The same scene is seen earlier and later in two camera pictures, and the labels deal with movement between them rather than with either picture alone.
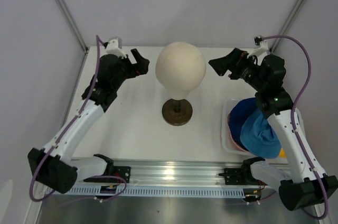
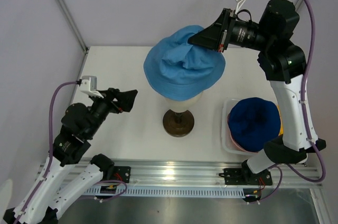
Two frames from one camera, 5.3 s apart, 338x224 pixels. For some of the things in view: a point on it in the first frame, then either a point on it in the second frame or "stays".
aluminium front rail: [181, 173] stays
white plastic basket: [227, 144] stays
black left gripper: [140, 68] → [125, 99]
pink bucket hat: [232, 137] stays
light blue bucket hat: [258, 137] → [181, 70]
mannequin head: [180, 68] → [178, 121]
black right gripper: [233, 62] → [214, 37]
